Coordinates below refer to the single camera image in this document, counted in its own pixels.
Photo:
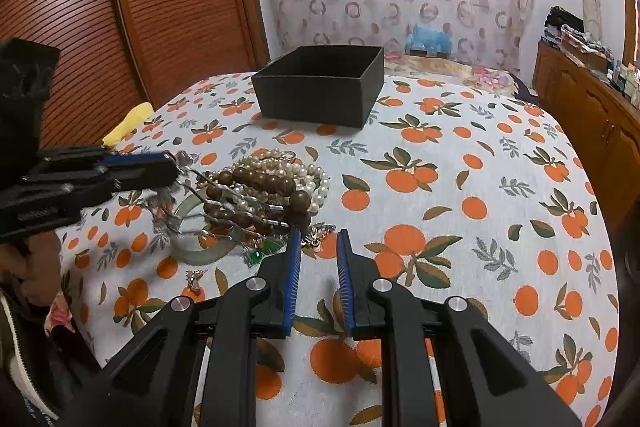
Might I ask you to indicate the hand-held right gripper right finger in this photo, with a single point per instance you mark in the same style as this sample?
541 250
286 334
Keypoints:
344 284

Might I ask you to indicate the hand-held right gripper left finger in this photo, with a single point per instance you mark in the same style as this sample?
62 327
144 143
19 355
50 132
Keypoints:
295 279

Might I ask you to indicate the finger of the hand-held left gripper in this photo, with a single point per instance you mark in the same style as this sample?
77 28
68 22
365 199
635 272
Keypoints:
60 199
136 161

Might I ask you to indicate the green pendant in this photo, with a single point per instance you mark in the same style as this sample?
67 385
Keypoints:
264 252

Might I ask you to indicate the small silver charm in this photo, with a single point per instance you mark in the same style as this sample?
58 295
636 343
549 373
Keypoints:
317 234

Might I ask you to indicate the pale jade bangle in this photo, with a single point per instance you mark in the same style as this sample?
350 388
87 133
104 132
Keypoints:
200 257

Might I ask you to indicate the small silver earring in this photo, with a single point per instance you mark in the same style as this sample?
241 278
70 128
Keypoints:
196 281

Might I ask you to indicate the black jewelry box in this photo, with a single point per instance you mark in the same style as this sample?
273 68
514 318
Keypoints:
320 99

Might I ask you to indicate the person's left hand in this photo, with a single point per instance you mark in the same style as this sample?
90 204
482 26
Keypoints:
37 262

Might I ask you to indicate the yellow plush toy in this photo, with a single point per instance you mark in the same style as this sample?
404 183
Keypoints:
127 124

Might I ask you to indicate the orange print tablecloth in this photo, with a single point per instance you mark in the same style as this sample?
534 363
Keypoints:
450 187

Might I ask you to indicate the brown louvered wardrobe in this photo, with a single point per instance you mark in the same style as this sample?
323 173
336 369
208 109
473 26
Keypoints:
150 7

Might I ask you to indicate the person's dark jacket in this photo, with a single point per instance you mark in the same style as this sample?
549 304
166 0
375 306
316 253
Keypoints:
30 357

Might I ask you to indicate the floral blanket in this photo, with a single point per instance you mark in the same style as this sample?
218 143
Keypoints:
450 69

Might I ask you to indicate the blue plastic bag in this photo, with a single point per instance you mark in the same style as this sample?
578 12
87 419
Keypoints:
429 39

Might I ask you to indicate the wooden cabinet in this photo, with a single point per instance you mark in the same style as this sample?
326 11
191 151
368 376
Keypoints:
585 107

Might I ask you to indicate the stack of folded clothes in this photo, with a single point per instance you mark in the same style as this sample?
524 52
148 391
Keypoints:
575 37

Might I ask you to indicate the group of cosmetic bottles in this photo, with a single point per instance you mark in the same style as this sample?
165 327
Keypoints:
625 79

